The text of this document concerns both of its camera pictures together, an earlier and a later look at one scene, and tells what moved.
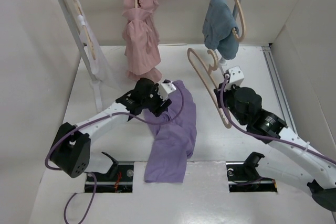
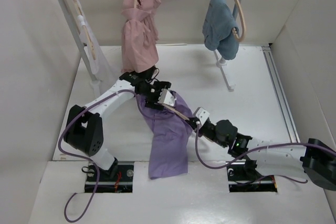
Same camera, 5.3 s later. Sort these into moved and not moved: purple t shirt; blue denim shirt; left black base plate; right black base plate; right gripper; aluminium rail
Moved: right gripper; purple t shirt
Not moved: right black base plate; left black base plate; aluminium rail; blue denim shirt
